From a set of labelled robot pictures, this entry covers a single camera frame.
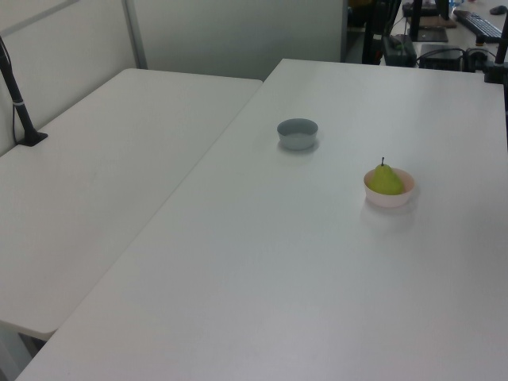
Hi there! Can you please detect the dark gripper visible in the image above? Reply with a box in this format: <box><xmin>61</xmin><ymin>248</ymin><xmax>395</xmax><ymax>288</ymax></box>
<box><xmin>361</xmin><ymin>0</ymin><xmax>389</xmax><ymax>66</ymax></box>

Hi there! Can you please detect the green pear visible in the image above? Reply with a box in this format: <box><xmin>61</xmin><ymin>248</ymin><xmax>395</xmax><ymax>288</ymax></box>
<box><xmin>368</xmin><ymin>156</ymin><xmax>406</xmax><ymax>197</ymax></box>

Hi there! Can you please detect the grey plastic bowl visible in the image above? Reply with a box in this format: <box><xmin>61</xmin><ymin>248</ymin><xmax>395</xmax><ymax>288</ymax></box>
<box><xmin>276</xmin><ymin>117</ymin><xmax>320</xmax><ymax>151</ymax></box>

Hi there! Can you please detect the pink plastic bowl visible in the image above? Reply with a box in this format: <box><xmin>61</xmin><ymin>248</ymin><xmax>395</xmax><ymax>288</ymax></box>
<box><xmin>363</xmin><ymin>167</ymin><xmax>416</xmax><ymax>209</ymax></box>

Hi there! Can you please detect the black box with green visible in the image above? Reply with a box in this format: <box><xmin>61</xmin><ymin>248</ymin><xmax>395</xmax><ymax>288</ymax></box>
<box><xmin>383</xmin><ymin>34</ymin><xmax>418</xmax><ymax>67</ymax></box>

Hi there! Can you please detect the black monitor stand pole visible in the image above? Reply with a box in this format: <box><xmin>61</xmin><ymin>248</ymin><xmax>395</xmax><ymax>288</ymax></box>
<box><xmin>407</xmin><ymin>0</ymin><xmax>425</xmax><ymax>41</ymax></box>

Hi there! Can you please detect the black flat pad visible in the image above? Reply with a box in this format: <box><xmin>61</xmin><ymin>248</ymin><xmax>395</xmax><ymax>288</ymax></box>
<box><xmin>414</xmin><ymin>26</ymin><xmax>450</xmax><ymax>44</ymax></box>

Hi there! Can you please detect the black electronics box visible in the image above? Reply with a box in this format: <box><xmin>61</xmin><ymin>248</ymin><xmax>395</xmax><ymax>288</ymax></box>
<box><xmin>418</xmin><ymin>43</ymin><xmax>466</xmax><ymax>71</ymax></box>

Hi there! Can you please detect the brown board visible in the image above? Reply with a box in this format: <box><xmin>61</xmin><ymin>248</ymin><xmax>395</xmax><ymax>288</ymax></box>
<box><xmin>419</xmin><ymin>14</ymin><xmax>458</xmax><ymax>29</ymax></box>

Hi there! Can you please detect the black keyboard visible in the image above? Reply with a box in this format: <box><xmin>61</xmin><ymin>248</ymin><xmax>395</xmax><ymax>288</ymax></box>
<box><xmin>455</xmin><ymin>12</ymin><xmax>504</xmax><ymax>40</ymax></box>

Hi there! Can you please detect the black clamp stand pole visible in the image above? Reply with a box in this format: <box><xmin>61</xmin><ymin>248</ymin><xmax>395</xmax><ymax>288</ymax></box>
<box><xmin>481</xmin><ymin>21</ymin><xmax>508</xmax><ymax>85</ymax></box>

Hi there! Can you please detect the grey partition panel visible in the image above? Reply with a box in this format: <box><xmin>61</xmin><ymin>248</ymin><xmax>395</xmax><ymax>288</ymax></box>
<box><xmin>130</xmin><ymin>0</ymin><xmax>344</xmax><ymax>83</ymax></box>

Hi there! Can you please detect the white side table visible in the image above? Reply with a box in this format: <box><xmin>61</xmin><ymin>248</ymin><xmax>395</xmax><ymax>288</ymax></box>
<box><xmin>0</xmin><ymin>67</ymin><xmax>264</xmax><ymax>341</ymax></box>

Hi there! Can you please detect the grey metal partition post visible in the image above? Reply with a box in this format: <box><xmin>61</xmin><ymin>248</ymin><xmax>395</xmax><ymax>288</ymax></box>
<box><xmin>121</xmin><ymin>0</ymin><xmax>148</xmax><ymax>71</ymax></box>

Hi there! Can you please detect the black camera stand pole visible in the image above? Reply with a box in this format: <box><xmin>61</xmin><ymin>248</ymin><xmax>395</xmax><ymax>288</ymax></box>
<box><xmin>0</xmin><ymin>35</ymin><xmax>49</xmax><ymax>148</ymax></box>

